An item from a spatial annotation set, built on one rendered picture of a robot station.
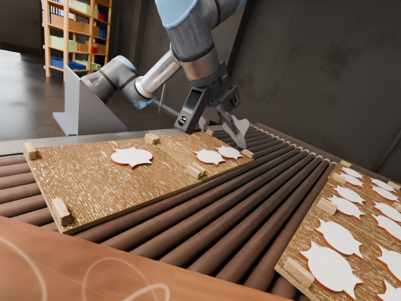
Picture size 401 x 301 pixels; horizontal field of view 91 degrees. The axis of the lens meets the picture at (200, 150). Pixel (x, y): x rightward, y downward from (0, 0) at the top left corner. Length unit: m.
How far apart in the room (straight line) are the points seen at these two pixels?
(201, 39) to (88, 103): 0.65
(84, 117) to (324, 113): 2.95
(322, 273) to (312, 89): 2.95
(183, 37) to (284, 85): 3.15
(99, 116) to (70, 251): 0.73
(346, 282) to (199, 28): 0.61
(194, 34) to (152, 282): 0.37
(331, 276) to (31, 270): 0.55
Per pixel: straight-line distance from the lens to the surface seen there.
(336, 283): 0.60
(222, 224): 0.58
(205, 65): 0.41
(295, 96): 3.41
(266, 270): 0.54
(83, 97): 0.94
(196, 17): 0.39
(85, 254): 0.31
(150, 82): 0.98
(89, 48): 6.88
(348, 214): 0.94
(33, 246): 0.33
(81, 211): 0.52
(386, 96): 3.23
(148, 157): 0.72
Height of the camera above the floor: 1.29
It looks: 23 degrees down
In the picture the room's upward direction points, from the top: 17 degrees clockwise
